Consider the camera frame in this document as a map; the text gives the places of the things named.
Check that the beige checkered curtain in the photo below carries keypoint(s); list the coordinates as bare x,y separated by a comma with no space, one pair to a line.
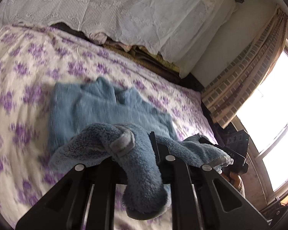
226,94

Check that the white lace cover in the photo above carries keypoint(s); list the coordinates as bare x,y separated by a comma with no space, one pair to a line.
178,30

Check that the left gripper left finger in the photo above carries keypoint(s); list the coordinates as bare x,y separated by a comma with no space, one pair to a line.
83,199

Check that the purple floral bed sheet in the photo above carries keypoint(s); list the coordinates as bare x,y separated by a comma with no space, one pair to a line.
32,60

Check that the white window frame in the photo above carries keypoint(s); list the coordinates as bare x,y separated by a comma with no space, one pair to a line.
265,118

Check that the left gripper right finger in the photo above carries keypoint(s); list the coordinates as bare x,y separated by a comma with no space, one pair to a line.
203,199

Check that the blue fleece zip jacket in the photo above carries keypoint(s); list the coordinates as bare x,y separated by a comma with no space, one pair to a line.
91,122

